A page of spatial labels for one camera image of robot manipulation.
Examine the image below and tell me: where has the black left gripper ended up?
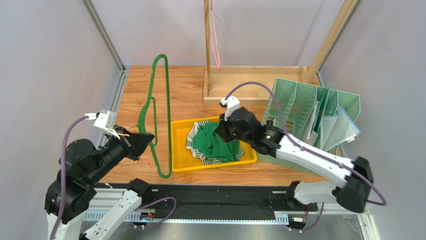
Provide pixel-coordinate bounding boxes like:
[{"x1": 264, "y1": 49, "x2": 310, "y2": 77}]
[{"x1": 87, "y1": 123, "x2": 155, "y2": 184}]

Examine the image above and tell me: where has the green velvet hanger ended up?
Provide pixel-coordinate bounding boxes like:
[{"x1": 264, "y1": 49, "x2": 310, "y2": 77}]
[{"x1": 138, "y1": 53, "x2": 173, "y2": 179}]

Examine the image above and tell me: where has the green white striped tank top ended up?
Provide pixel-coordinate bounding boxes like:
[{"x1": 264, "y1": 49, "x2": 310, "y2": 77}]
[{"x1": 185, "y1": 120, "x2": 245, "y2": 166}]

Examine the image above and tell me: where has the pink wire hanger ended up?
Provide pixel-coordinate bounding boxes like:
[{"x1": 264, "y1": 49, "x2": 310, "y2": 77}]
[{"x1": 208, "y1": 0, "x2": 221, "y2": 70}]

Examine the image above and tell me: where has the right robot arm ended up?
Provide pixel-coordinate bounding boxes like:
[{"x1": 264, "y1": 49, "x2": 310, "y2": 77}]
[{"x1": 216, "y1": 106, "x2": 374, "y2": 213}]

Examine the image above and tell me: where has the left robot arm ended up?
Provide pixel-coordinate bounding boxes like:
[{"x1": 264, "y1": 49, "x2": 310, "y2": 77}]
[{"x1": 44, "y1": 128, "x2": 155, "y2": 240}]

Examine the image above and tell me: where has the wooden clothes rack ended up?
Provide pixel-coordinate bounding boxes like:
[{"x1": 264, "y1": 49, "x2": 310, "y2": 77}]
[{"x1": 203, "y1": 0, "x2": 361, "y2": 105}]

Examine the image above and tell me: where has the yellow plastic tray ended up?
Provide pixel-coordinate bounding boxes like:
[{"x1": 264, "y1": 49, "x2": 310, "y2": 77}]
[{"x1": 170, "y1": 116, "x2": 258, "y2": 173}]

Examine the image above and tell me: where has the mint green file organizer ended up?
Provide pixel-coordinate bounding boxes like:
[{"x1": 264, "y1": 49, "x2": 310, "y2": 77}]
[{"x1": 257, "y1": 77, "x2": 361, "y2": 178}]

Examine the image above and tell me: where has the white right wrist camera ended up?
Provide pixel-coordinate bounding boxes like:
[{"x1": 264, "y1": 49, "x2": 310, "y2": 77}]
[{"x1": 219, "y1": 96, "x2": 241, "y2": 121}]

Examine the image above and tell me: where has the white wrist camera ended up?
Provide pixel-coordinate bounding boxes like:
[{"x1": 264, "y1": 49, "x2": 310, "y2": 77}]
[
  {"x1": 219, "y1": 96, "x2": 241, "y2": 121},
  {"x1": 93, "y1": 109, "x2": 121, "y2": 139}
]

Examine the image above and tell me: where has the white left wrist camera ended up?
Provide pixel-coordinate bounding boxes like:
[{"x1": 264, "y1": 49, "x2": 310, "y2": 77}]
[{"x1": 93, "y1": 109, "x2": 121, "y2": 139}]

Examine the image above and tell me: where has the aluminium frame rail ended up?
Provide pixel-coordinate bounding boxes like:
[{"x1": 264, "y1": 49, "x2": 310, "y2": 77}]
[{"x1": 59, "y1": 0, "x2": 131, "y2": 240}]

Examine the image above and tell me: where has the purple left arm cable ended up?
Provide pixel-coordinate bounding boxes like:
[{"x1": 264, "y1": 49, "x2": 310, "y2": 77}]
[{"x1": 49, "y1": 114, "x2": 97, "y2": 240}]

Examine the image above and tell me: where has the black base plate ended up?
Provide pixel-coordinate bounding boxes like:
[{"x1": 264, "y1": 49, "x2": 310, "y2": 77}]
[{"x1": 124, "y1": 179, "x2": 325, "y2": 222}]

